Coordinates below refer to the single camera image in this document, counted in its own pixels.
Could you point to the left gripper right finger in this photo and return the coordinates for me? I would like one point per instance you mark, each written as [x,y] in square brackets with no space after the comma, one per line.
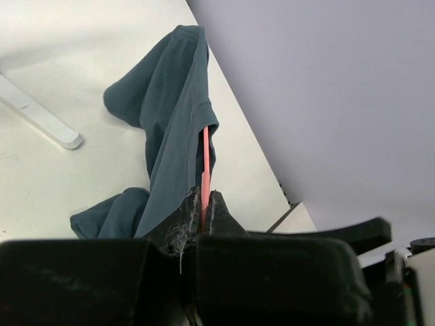
[271,280]

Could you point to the pink wire hanger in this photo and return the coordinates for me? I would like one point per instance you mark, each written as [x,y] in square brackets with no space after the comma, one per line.
[205,181]

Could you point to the blue t shirt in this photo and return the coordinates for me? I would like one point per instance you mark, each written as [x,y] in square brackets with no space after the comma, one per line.
[166,95]

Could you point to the white clothes rack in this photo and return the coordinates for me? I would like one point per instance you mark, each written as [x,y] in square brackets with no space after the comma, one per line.
[38,116]

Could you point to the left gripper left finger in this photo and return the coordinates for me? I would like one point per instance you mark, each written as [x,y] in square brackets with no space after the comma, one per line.
[102,282]

